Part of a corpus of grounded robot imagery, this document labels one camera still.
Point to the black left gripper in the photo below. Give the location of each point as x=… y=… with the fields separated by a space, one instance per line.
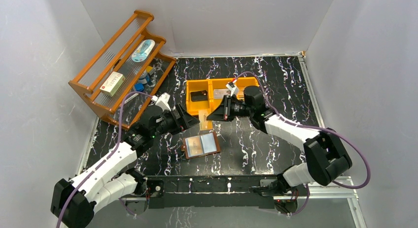
x=178 y=118

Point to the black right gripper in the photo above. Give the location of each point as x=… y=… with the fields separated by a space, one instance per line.
x=224 y=112

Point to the tan gold credit card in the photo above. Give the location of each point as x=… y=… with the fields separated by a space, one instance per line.
x=205 y=124

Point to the orange leather card holder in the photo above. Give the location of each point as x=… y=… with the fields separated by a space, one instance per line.
x=201 y=145

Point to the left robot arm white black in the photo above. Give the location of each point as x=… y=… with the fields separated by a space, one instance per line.
x=101 y=174

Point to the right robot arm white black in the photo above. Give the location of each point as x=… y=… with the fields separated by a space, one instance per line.
x=325 y=156

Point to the grey card in bin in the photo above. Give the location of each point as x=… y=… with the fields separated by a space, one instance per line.
x=219 y=93

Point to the black card in bin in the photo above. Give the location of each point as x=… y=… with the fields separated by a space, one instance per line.
x=197 y=96

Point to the yellow left bin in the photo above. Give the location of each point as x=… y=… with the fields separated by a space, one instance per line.
x=196 y=85

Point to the yellow bin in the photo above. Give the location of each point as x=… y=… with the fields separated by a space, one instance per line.
x=196 y=85
x=219 y=83
x=244 y=82

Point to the yellow middle bin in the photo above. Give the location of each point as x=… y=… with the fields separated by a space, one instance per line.
x=219 y=83

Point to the yellow right bin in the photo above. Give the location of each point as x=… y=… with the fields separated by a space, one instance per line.
x=244 y=82

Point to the blue small cube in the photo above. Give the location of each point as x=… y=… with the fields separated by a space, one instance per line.
x=138 y=87

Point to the blue white tape roll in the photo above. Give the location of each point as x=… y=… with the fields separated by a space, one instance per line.
x=144 y=78

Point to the white marker pen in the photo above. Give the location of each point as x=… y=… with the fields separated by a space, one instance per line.
x=130 y=98

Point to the yellow small block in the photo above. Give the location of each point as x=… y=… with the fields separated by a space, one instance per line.
x=150 y=70

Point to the orange wooden shelf rack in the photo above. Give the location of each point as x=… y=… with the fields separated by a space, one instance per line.
x=115 y=55

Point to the white blue oval case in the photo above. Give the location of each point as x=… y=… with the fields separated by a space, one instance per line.
x=143 y=50

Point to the white red box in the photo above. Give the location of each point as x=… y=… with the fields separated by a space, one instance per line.
x=112 y=84

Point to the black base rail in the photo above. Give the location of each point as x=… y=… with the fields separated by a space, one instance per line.
x=216 y=191

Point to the aluminium frame rail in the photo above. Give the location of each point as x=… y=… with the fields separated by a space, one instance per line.
x=332 y=191

